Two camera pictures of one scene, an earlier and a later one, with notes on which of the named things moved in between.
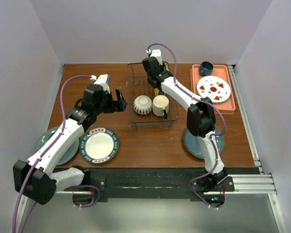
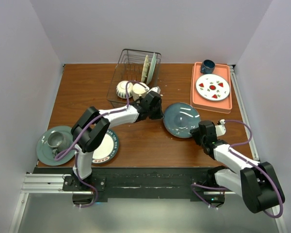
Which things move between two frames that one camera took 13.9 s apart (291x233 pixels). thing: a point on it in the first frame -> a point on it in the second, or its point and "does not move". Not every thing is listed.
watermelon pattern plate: (215, 87) does not move
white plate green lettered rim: (99, 145) does not move
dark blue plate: (194, 146) -> (180, 118)
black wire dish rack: (138, 86) -> (130, 68)
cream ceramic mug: (160, 106) -> (138, 91)
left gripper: (117, 106) -> (159, 115)
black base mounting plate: (151, 184) does not move
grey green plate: (67, 155) does not move
